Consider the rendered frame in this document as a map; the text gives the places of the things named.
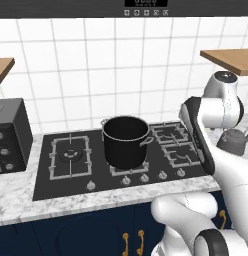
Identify dark grey kettle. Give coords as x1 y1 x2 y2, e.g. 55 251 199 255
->
215 121 248 157

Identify black cooking pot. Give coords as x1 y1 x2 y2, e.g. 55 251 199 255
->
100 115 155 170

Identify black gas hob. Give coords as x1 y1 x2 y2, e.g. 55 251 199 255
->
31 121 218 202

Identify navy cupboard door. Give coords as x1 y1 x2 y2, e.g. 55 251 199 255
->
132 200 167 256
30 204 138 256
210 189 238 232
0 221 43 256

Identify black toaster oven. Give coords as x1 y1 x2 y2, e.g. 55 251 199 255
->
0 97 34 175

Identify dark range hood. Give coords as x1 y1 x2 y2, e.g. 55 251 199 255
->
0 0 248 19

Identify gold cupboard handle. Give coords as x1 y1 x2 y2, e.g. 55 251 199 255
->
121 233 130 256
136 229 146 256
218 209 228 231

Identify wooden wall shelf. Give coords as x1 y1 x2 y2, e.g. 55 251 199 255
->
199 48 248 77
0 57 16 90

